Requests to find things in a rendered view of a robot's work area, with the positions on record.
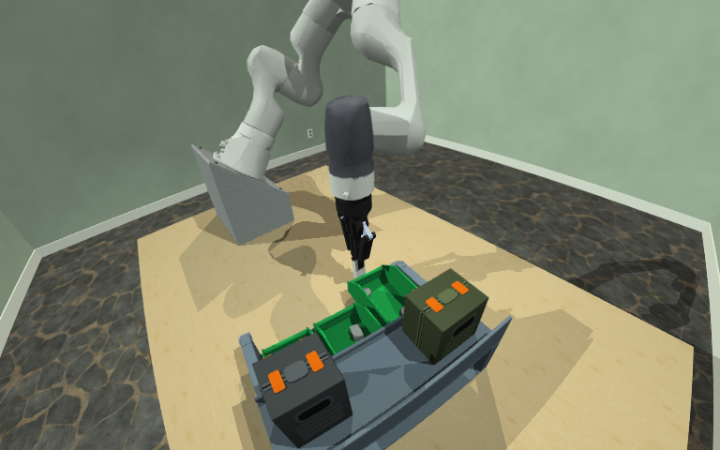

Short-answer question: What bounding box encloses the green bin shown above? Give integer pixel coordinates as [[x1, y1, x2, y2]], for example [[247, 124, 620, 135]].
[[313, 303, 382, 355], [347, 264, 418, 327], [262, 327, 313, 358]]

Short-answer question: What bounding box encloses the olive green case with orange latches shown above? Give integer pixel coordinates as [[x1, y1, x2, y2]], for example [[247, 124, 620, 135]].
[[402, 268, 489, 366]]

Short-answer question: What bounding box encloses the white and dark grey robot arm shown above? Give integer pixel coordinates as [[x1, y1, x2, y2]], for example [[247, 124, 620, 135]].
[[213, 0, 427, 201]]

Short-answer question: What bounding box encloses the black tool case with orange latches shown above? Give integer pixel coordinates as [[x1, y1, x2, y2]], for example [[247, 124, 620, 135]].
[[252, 332, 353, 449]]

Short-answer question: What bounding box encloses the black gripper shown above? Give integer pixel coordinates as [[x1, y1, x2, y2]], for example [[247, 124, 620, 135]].
[[335, 194, 376, 278]]

